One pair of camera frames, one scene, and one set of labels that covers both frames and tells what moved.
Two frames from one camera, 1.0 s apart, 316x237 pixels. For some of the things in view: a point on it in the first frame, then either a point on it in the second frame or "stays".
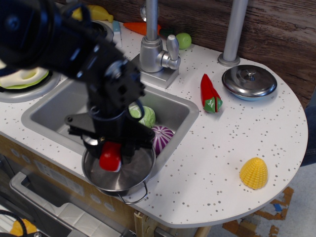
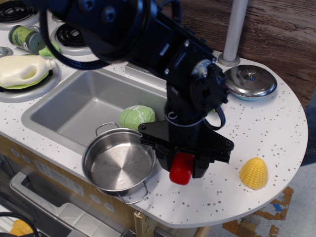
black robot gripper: x=110 y=123 to x=185 y=135
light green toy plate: x=45 y=77 stays
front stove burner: x=33 y=91 stays
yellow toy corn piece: x=254 y=173 stays
